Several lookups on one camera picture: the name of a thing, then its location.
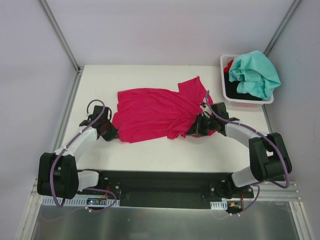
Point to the right white cable duct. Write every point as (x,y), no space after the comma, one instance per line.
(219,205)

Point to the white cable duct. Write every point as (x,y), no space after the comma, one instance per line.
(83,202)
(219,205)

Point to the left white cable duct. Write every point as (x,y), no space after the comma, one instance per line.
(83,202)

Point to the black t shirt in basket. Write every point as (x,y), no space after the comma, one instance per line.
(231,90)

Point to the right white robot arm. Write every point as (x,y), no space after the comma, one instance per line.
(268,157)

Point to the red t shirt in basket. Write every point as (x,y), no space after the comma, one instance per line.
(228,66)

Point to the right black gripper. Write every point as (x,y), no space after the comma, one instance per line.
(197,125)

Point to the teal t shirt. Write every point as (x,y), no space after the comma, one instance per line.
(254,74)

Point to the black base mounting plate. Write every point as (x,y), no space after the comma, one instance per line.
(179,190)

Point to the aluminium frame rail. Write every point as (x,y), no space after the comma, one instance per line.
(268,192)

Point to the white plastic laundry basket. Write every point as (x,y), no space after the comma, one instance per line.
(224,60)

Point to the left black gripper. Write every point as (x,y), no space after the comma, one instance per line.
(110,132)

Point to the magenta t shirt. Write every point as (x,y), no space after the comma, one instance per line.
(150,113)

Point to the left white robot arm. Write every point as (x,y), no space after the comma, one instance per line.
(58,175)

